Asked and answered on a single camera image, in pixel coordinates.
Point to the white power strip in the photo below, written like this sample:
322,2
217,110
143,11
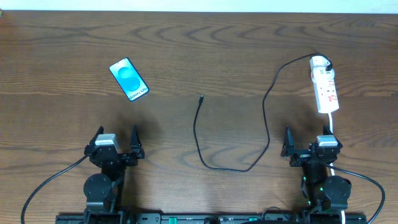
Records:
322,75

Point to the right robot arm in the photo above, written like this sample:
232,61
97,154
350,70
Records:
326,194

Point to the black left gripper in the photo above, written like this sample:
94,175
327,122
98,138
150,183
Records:
115,156

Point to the blue screen smartphone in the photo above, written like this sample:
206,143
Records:
129,79

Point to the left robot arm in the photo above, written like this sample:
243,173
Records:
104,190

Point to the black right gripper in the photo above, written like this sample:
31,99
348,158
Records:
308,154

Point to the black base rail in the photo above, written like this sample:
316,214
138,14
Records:
156,218

